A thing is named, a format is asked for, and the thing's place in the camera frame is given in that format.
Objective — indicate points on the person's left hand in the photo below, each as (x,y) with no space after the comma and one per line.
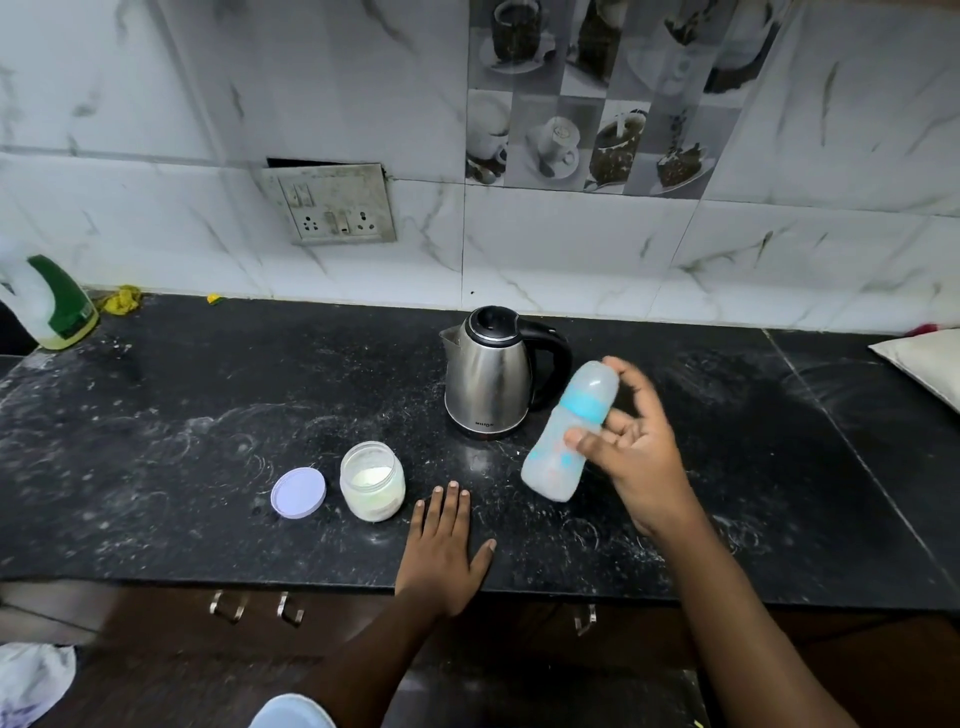
(435,559)

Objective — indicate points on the person's right hand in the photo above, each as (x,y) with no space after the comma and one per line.
(645,465)

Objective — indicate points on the clear plastic baby bottle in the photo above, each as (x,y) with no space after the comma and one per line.
(555,465)

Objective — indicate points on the translucent dome bottle cap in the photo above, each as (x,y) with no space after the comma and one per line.
(596,382)

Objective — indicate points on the clear milk powder jar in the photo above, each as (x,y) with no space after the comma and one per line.
(372,484)

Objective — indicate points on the lilac round jar lid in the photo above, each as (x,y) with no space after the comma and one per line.
(298,493)

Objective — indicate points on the person's right forearm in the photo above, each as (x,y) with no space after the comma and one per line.
(750,645)

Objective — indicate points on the person's left forearm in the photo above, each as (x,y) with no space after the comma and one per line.
(367,667)

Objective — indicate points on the white detergent bottle green label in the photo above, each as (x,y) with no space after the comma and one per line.
(52,300)

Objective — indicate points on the light blue left sleeve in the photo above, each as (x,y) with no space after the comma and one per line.
(292,714)

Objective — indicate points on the white packet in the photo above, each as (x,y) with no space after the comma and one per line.
(926,364)

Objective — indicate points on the crumpled yellow rag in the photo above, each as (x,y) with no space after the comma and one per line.
(122,300)

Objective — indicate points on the grimy wall socket plate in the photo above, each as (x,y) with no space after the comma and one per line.
(334,202)

